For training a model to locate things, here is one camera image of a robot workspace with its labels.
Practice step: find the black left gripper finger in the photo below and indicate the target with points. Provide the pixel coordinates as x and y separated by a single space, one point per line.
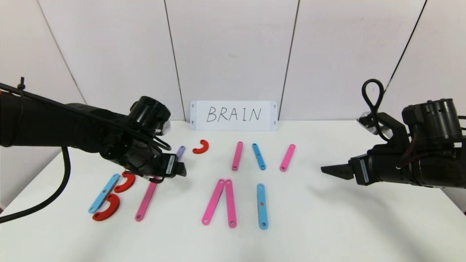
181 165
181 172

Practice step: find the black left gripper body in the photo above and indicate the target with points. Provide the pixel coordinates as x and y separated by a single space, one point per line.
170 165

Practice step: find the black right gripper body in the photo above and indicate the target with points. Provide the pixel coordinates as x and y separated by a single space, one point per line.
361 169

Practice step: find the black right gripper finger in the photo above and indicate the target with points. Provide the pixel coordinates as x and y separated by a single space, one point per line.
346 163
340 171

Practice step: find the red curved piece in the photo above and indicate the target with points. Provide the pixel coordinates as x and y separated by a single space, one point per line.
129 185
204 150
113 213

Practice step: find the pink bar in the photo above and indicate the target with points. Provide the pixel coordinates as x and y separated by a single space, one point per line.
237 156
230 203
213 201
145 202
287 158

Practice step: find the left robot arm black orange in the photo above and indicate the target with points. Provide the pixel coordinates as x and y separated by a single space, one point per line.
43 120

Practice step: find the white card reading BRAIN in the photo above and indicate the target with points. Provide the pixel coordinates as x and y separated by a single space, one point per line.
218 125

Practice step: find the short purple flat bar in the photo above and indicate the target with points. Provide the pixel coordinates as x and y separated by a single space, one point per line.
181 150

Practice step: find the blue bar with middle hole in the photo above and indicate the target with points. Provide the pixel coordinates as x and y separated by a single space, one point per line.
262 213
100 199

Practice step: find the blue flat bar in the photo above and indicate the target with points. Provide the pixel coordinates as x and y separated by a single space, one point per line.
258 157

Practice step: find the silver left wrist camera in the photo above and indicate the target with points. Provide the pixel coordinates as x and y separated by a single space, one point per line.
166 126

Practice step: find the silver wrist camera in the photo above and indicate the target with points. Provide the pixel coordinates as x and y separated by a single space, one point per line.
366 122
166 126

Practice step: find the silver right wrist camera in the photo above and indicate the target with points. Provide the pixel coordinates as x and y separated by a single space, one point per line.
366 122

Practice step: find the black right camera bracket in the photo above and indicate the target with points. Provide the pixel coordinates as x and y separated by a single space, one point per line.
395 131

